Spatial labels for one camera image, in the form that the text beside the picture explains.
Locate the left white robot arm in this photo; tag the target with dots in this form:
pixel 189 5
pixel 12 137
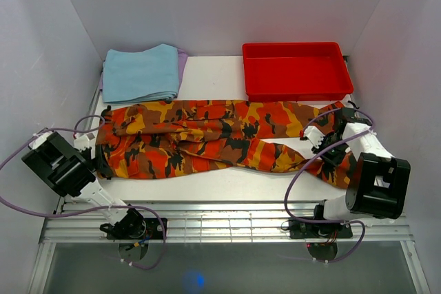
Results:
pixel 64 169

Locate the folded purple cloth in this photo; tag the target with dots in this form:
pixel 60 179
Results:
pixel 182 59

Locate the aluminium rail frame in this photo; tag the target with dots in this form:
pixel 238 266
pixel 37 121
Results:
pixel 231 206

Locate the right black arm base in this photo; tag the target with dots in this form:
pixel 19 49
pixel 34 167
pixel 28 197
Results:
pixel 307 230

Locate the orange camouflage trousers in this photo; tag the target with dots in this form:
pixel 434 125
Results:
pixel 167 139

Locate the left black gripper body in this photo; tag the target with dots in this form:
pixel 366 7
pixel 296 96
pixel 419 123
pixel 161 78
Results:
pixel 86 153

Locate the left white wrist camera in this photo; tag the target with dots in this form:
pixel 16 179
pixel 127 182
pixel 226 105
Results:
pixel 85 141

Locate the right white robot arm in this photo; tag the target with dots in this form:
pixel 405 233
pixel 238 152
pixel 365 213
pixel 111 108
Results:
pixel 377 185

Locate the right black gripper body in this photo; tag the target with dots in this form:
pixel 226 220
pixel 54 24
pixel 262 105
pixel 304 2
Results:
pixel 335 155

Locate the red plastic tray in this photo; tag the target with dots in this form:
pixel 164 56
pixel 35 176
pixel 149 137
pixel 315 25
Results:
pixel 307 71

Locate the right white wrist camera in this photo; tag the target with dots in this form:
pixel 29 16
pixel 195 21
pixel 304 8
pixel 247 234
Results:
pixel 314 136

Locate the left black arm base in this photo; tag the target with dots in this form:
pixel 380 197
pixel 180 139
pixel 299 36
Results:
pixel 150 229

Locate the folded light blue cloth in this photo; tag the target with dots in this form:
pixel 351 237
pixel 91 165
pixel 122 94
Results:
pixel 134 77

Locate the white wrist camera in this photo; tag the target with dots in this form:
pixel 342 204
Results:
pixel 85 141
pixel 314 136

